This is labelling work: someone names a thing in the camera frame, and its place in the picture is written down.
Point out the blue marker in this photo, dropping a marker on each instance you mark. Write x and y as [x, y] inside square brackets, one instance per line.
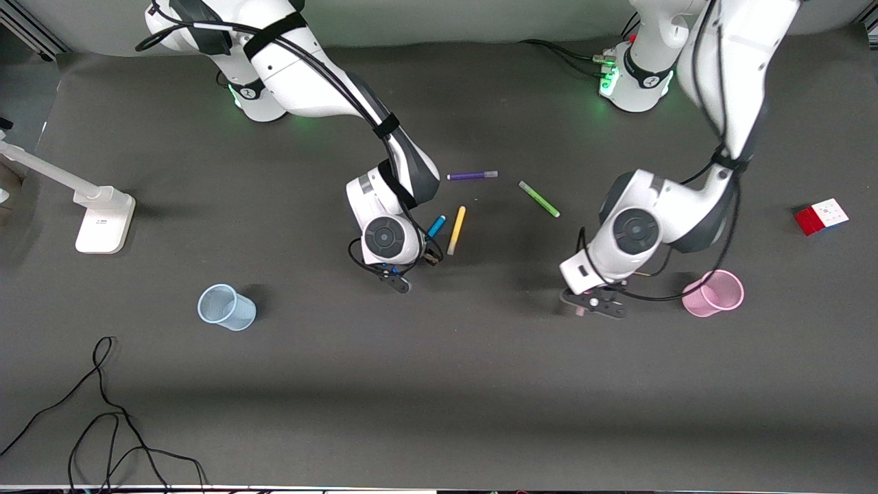
[437, 226]

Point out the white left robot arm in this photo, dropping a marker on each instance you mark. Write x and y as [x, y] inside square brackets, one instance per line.
[727, 75]

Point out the yellow marker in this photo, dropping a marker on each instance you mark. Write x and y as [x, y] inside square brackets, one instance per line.
[457, 230]

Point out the purple marker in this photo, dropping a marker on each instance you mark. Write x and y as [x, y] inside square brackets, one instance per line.
[472, 175]

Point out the green marker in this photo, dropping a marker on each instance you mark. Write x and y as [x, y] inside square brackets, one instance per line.
[539, 199]

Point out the pink plastic cup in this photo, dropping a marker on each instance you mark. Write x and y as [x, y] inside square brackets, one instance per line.
[713, 295]

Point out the light blue plastic cup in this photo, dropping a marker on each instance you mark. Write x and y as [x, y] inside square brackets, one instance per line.
[226, 307]

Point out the rubik's cube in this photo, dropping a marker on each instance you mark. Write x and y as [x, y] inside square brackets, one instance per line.
[821, 217]

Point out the white stand with base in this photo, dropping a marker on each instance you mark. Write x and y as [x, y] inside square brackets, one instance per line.
[103, 223]

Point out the aluminium profile rail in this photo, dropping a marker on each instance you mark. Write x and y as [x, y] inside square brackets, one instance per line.
[34, 27]

